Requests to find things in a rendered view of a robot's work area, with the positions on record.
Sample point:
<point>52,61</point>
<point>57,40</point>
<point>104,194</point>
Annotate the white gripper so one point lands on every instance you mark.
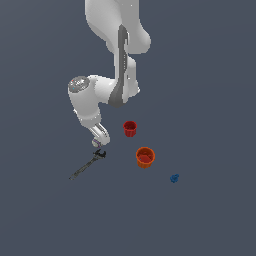
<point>99,132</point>

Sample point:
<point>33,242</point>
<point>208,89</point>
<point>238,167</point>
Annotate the black adjustable wrench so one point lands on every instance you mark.
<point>87,165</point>

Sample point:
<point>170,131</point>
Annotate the small blue object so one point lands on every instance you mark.
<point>174,178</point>

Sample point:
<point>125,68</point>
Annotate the orange cup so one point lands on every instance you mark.
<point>145,157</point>

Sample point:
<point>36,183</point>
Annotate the small red cup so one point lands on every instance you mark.
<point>130,128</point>

